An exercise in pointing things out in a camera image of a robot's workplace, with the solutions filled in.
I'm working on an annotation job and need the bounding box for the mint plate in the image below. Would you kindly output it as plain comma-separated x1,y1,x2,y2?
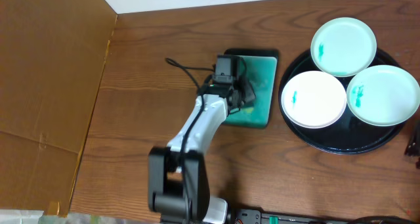
346,65,419,127
310,17,377,78

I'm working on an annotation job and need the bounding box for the white plate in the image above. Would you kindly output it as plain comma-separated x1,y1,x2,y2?
280,71,347,129

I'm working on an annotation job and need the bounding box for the mint plate top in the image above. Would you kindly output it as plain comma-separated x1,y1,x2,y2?
310,17,377,78

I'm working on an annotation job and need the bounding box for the green yellow sponge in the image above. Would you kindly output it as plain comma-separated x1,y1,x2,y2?
239,106,255,116

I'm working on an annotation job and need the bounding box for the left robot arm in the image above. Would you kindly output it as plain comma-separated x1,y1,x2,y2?
148,80,256,223

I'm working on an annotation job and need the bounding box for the black rectangular water tray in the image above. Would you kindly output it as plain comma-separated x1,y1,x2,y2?
224,48,280,129

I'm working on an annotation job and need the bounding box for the brown cardboard panel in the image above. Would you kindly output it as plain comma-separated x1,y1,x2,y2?
1,0,117,216

